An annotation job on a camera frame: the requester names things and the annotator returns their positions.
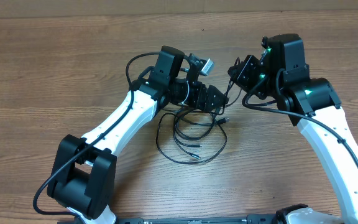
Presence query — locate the black usb cable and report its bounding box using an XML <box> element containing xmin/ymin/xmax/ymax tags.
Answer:
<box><xmin>155</xmin><ymin>57</ymin><xmax>243</xmax><ymax>165</ymax></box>

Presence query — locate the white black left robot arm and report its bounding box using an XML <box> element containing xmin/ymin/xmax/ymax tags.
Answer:
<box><xmin>41</xmin><ymin>46</ymin><xmax>228</xmax><ymax>223</ymax></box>

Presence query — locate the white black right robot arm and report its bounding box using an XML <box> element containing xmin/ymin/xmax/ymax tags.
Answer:
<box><xmin>227</xmin><ymin>34</ymin><xmax>358</xmax><ymax>223</ymax></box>

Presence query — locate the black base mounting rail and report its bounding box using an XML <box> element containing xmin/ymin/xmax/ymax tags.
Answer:
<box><xmin>58</xmin><ymin>214</ymin><xmax>283</xmax><ymax>224</ymax></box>

